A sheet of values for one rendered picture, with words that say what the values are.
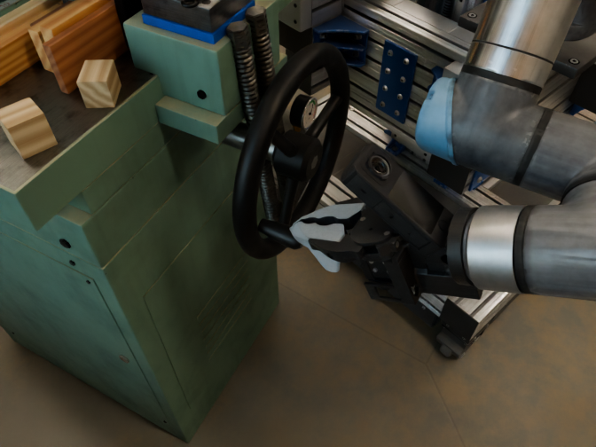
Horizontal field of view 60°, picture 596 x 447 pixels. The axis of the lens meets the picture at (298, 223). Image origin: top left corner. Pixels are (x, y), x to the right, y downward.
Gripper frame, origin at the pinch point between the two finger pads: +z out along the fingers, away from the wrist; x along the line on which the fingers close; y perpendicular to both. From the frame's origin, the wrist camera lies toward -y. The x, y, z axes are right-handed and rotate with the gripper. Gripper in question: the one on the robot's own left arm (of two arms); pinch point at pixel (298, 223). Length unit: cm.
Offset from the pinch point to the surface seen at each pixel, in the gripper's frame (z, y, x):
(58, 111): 22.2, -20.4, -5.0
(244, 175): 2.5, -7.8, -1.4
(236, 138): 13.4, -6.6, 9.2
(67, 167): 17.8, -15.8, -10.0
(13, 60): 29.9, -26.7, -2.1
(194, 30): 8.8, -21.4, 7.5
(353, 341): 40, 71, 34
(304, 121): 24.5, 5.4, 35.1
